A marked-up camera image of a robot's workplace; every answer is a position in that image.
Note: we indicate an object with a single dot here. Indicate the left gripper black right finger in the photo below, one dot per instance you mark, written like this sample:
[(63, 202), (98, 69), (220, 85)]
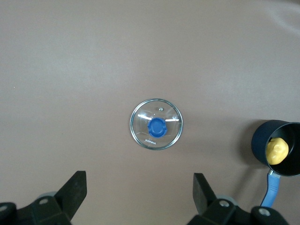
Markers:
[(206, 201)]

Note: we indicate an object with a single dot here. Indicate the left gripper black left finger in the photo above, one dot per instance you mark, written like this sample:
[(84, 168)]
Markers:
[(68, 199)]

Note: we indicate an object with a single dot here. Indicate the yellow potato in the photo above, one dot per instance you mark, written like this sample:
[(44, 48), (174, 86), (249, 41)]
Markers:
[(276, 151)]

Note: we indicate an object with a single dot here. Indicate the glass lid blue knob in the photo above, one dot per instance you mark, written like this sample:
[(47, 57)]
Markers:
[(157, 127)]

